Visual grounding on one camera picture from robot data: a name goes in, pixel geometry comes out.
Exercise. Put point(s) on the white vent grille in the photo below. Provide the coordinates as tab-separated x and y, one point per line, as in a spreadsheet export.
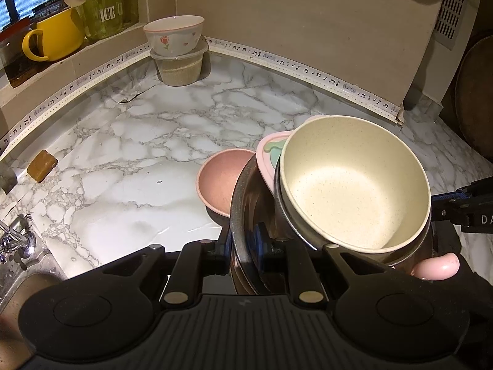
450	19

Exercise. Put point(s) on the clear plastic container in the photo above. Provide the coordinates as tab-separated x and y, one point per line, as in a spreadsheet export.
179	69

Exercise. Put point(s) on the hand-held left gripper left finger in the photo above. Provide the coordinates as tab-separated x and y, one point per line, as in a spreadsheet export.
223	254

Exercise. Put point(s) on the cream bowl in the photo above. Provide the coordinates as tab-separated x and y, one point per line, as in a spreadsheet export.
346	185

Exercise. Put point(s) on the chrome faucet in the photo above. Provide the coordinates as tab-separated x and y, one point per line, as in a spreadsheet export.
17	239

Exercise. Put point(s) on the dark glass jar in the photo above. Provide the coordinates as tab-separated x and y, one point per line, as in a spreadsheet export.
13	61

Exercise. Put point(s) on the brown soap bar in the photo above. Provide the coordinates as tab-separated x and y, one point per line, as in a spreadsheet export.
41	165

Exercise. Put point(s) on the floral ceramic bowl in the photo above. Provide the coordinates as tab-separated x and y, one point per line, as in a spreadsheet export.
173	36

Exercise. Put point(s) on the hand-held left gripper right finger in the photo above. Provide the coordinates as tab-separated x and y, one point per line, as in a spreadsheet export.
262	250

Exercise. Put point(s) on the yellow mug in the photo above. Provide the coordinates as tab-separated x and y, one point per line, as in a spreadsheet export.
61	34

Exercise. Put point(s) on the stainless steel bowl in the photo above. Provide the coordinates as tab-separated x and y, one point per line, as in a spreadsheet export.
246	208

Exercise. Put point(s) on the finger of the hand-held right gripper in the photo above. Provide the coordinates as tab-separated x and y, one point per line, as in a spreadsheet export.
448	208

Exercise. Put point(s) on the round wooden cutting board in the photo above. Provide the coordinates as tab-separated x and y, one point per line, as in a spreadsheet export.
475	104

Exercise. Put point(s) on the white patterned edge tape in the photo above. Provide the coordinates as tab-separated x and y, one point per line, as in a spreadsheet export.
269	57

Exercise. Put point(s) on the pink bear-shaped plate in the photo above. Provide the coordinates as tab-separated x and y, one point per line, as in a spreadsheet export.
219	177

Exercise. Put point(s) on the steel sink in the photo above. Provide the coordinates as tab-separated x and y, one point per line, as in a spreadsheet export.
27	277

